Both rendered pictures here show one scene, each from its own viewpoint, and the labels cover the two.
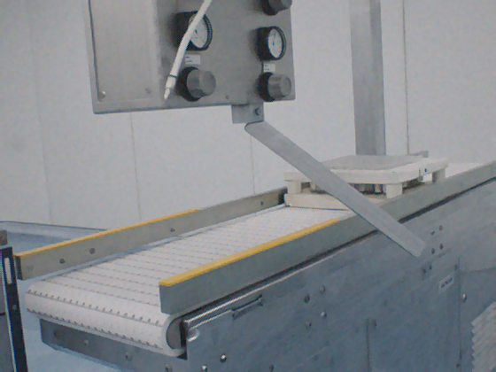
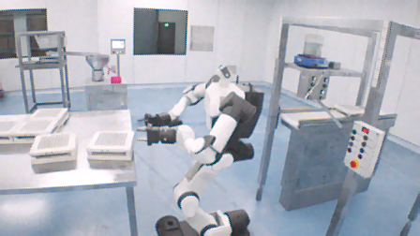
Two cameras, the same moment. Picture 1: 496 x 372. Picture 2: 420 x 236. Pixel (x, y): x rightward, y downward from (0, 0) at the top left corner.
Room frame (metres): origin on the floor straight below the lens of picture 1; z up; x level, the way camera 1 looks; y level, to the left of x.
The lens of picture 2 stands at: (-1.35, -0.31, 1.61)
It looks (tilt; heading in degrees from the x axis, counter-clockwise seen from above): 20 degrees down; 32
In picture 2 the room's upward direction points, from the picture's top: 4 degrees clockwise
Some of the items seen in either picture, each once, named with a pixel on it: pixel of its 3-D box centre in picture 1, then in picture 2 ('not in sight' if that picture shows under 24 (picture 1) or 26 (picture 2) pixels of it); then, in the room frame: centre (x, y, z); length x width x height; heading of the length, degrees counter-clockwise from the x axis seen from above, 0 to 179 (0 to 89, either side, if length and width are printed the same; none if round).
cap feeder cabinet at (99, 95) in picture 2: not in sight; (107, 104); (0.98, 3.08, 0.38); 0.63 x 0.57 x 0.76; 146
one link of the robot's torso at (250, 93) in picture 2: not in sight; (232, 109); (-0.06, 0.35, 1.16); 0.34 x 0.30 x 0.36; 43
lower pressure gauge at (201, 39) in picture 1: (195, 31); not in sight; (0.60, 0.04, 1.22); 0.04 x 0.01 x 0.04; 141
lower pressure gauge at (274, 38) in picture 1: (272, 43); not in sight; (0.70, -0.04, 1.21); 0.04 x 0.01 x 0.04; 141
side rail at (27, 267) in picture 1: (301, 189); (335, 109); (1.30, -0.11, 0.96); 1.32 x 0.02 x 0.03; 141
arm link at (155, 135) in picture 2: not in sight; (158, 135); (-0.40, 0.60, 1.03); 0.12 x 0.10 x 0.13; 124
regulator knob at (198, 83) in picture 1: (198, 77); not in sight; (0.60, 0.04, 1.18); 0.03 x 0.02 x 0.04; 141
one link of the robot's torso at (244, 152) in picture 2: not in sight; (232, 149); (-0.03, 0.34, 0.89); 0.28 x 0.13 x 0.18; 144
